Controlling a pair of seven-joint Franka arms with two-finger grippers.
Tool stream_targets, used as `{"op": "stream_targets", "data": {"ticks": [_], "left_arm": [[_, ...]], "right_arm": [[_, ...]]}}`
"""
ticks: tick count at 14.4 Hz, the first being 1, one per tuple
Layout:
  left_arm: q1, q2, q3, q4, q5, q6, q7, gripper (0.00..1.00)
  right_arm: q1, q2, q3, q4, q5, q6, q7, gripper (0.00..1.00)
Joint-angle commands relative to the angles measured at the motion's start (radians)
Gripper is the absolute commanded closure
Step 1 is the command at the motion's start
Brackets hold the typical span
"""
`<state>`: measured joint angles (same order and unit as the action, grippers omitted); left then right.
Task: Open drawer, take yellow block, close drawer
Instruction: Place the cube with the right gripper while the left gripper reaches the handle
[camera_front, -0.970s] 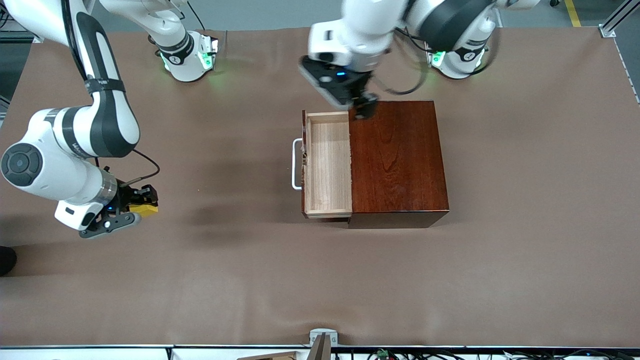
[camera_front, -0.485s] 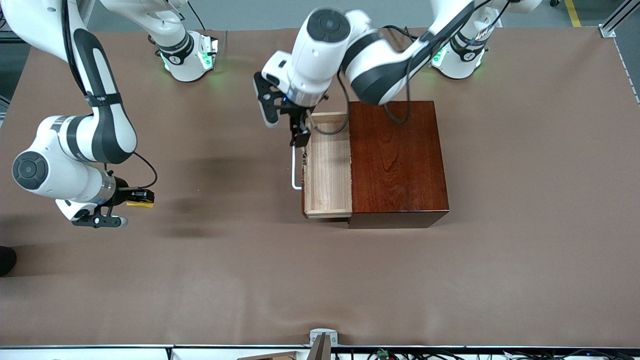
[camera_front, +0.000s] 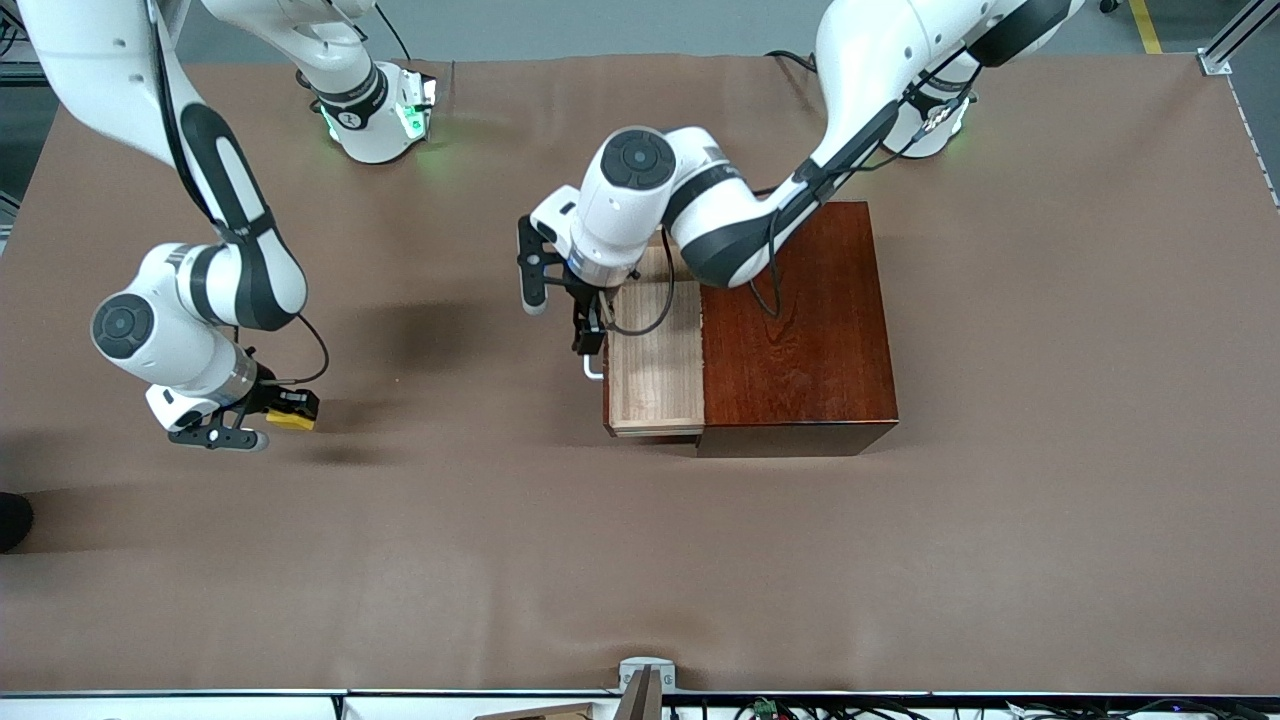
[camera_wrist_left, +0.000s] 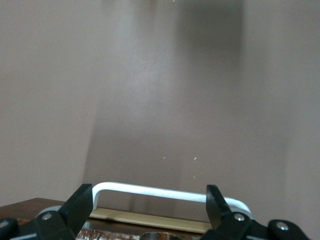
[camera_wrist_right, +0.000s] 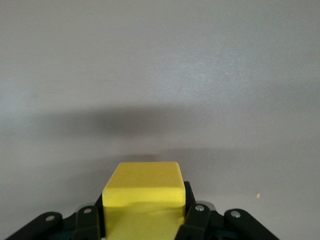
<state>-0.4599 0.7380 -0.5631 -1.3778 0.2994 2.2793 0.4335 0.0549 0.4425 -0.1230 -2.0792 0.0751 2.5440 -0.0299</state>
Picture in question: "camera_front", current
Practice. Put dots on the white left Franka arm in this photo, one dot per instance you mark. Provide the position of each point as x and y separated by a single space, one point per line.
870 60

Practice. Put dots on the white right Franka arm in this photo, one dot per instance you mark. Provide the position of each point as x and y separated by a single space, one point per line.
170 340

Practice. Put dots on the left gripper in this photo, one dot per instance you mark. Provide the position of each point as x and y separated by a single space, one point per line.
585 307

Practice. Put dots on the yellow cube block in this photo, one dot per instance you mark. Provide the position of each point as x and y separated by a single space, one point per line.
290 422

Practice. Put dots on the black shoe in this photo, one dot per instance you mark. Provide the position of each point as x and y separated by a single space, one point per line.
12 520

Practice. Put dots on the light wood drawer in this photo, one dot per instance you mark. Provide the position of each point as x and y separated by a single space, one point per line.
655 360

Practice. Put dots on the dark brown wooden drawer cabinet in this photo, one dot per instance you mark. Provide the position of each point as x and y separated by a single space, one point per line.
800 320

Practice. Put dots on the cardboard piece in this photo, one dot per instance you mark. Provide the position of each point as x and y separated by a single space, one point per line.
540 713

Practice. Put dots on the aluminium frame profile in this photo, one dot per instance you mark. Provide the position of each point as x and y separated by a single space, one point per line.
1235 35

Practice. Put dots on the brown table mat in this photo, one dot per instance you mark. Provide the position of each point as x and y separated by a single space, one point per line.
640 560

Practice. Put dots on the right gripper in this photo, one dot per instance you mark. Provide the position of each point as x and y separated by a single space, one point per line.
269 394

